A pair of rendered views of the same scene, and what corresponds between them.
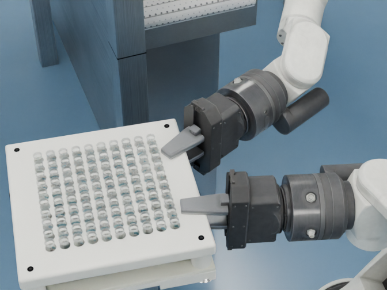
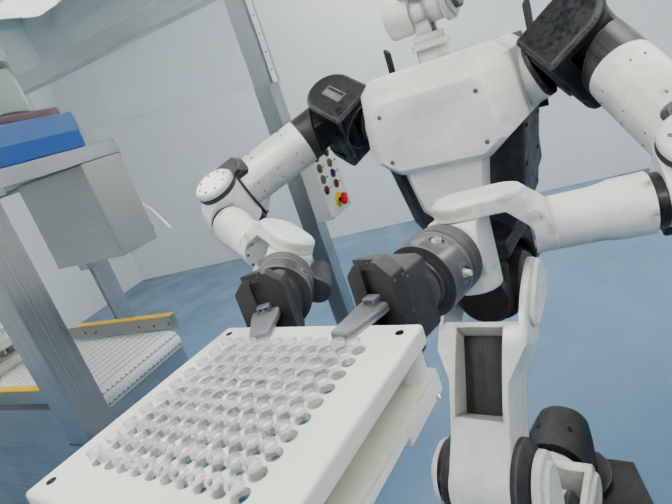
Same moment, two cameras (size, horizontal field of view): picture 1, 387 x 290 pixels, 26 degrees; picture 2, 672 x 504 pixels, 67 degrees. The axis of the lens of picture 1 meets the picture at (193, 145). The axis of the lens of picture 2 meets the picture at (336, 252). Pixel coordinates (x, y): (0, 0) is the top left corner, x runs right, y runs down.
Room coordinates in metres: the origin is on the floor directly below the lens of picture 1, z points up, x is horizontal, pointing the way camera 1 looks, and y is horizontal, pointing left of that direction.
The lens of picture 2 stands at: (0.39, 0.27, 1.27)
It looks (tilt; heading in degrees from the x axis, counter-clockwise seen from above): 17 degrees down; 320
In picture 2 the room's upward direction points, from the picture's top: 19 degrees counter-clockwise
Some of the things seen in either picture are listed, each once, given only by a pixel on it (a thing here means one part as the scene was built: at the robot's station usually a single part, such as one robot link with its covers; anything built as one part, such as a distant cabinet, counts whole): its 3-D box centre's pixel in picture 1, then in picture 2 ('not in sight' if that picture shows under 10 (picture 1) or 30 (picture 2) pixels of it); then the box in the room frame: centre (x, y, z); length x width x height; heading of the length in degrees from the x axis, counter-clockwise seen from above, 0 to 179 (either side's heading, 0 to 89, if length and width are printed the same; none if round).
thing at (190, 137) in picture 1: (181, 141); (262, 321); (0.84, 0.02, 1.07); 0.06 x 0.03 x 0.02; 135
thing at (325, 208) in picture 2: not in sight; (323, 177); (1.65, -0.85, 1.03); 0.17 x 0.06 x 0.26; 111
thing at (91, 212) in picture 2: not in sight; (88, 212); (1.58, -0.10, 1.20); 0.22 x 0.11 x 0.20; 21
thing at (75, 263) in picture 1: (104, 196); (238, 413); (0.75, 0.12, 1.05); 0.25 x 0.24 x 0.02; 103
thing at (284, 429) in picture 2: (94, 253); (301, 467); (0.67, 0.13, 1.04); 0.01 x 0.01 x 0.07
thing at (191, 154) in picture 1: (181, 159); not in sight; (0.84, 0.02, 1.04); 0.06 x 0.03 x 0.02; 135
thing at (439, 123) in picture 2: not in sight; (463, 128); (0.91, -0.55, 1.14); 0.34 x 0.30 x 0.36; 13
